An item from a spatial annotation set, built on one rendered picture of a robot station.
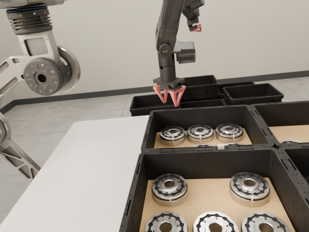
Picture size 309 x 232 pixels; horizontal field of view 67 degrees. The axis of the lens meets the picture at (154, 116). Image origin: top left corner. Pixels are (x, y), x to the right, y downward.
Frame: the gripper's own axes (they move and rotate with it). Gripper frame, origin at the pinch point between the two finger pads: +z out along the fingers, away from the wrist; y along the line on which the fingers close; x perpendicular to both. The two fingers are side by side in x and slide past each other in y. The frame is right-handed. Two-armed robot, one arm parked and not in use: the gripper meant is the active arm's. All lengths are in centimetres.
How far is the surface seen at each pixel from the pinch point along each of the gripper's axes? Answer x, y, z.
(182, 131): -2.4, -2.7, 13.3
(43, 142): 5, 215, 100
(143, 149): 21.5, -7.8, 6.0
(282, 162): 3.1, -41.8, 6.0
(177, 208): 25.9, -24.8, 15.8
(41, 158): 19, 181, 100
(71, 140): 20, 60, 29
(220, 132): -10.9, -14.8, 13.4
